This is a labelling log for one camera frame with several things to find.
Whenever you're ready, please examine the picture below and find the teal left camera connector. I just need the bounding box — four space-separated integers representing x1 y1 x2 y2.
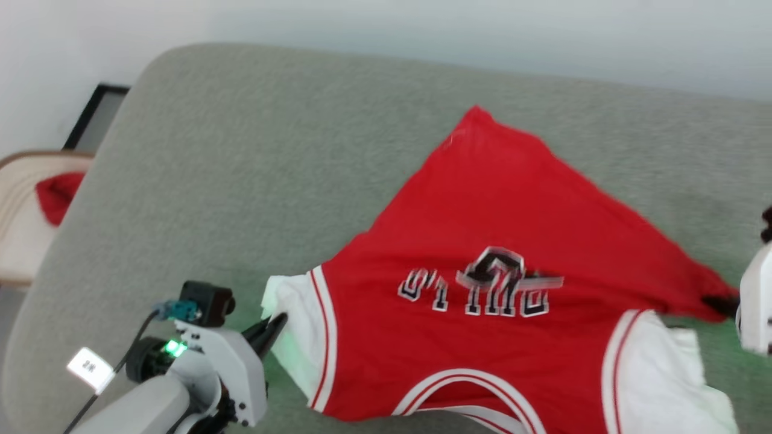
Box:
153 300 201 322

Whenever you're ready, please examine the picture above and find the white label tag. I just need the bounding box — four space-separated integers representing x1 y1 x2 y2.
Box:
66 347 116 395

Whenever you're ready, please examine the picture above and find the red and white basketball jersey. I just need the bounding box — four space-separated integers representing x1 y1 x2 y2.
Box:
261 105 740 434

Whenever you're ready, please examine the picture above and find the grey fabric sofa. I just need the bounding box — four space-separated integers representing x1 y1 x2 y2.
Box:
0 42 772 434

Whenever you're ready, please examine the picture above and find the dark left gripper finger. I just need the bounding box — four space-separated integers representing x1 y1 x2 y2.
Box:
242 318 276 345
259 313 289 360

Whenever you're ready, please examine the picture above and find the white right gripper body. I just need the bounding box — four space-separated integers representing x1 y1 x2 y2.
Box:
737 244 772 357

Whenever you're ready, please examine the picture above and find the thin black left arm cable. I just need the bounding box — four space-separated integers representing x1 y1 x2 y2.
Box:
60 310 161 434

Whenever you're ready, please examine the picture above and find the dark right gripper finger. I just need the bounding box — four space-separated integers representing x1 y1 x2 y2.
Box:
703 294 741 319

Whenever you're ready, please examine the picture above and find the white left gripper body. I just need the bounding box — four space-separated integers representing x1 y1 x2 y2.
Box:
174 319 270 429

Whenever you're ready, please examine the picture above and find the beige laundry basket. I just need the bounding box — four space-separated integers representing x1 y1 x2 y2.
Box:
0 151 95 289

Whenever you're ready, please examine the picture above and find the red garment in basket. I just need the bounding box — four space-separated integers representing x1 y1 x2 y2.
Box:
35 172 87 227

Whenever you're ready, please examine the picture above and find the black framed panel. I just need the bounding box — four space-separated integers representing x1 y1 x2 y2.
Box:
62 83 131 153

